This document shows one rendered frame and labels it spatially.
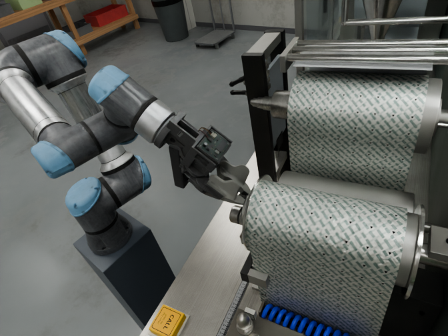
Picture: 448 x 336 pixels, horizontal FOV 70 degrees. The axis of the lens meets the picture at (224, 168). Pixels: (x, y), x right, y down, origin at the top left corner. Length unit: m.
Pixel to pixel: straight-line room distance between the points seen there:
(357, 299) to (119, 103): 0.53
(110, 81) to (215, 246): 0.61
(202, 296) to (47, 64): 0.75
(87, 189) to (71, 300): 1.39
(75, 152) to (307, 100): 0.46
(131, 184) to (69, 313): 1.38
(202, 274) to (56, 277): 1.66
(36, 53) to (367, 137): 0.82
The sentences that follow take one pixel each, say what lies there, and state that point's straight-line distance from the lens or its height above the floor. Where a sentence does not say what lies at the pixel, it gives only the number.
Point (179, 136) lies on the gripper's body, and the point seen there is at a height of 1.41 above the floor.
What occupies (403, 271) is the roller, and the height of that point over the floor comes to 1.27.
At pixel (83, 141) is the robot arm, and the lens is 0.67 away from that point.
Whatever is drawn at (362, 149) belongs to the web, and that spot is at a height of 1.30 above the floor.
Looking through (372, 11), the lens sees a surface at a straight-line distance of 1.09.
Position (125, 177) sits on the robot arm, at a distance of 1.04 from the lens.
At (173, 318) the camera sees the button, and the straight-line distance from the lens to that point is 0.92.
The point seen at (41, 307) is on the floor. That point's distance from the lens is 2.45.
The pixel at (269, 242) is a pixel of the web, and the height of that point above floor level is 1.26.
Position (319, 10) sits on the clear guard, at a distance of 1.43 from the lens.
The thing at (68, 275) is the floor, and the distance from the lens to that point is 2.48.
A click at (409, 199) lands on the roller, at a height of 1.23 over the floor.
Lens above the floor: 1.71
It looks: 40 degrees down
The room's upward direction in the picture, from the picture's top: 13 degrees counter-clockwise
